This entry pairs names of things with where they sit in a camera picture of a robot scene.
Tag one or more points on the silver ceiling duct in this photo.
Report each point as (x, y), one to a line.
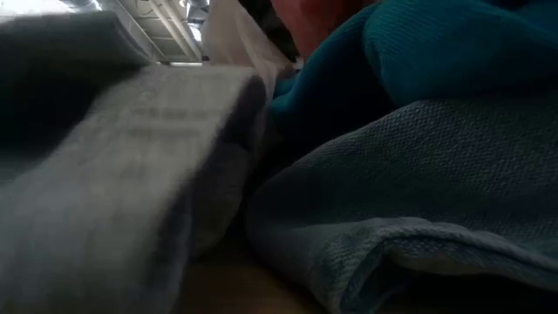
(83, 5)

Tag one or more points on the black garment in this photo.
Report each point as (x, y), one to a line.
(272, 26)

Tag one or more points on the orange garment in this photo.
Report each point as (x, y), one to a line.
(314, 22)

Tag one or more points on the white cloth garment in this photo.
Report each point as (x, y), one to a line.
(235, 39)

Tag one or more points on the blue-grey knit garment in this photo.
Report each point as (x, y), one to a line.
(414, 174)

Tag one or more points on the grey fabric garment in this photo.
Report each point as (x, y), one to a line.
(131, 174)

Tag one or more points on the teal knit garment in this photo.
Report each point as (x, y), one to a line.
(457, 52)

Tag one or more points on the grey ceiling pipe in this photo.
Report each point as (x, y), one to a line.
(185, 63)

